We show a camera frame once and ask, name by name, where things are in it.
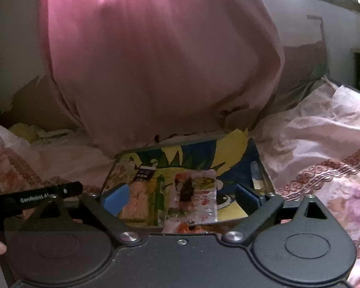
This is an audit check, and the clear packet of oat crisps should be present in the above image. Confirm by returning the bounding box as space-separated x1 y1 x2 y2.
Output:
118 181 151 224

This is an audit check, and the green snack stick packet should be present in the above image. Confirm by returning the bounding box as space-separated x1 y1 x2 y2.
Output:
154 174 165 227

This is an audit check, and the white green bean snack bag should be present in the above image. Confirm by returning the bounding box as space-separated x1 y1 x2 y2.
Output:
165 170 218 225

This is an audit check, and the bag of orange fruits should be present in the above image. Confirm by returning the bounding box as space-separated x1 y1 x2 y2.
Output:
176 223 208 234

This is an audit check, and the clear packet brown meat snack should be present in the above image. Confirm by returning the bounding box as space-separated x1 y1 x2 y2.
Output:
175 173 195 215

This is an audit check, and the pink floral bed quilt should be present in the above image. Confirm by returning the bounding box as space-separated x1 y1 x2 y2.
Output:
0 84 360 287

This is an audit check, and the grey tray with cartoon lining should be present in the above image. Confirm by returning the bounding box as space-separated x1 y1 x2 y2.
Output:
101 130 272 233

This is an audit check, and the large pink pillow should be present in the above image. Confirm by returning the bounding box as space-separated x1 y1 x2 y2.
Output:
39 0 285 156

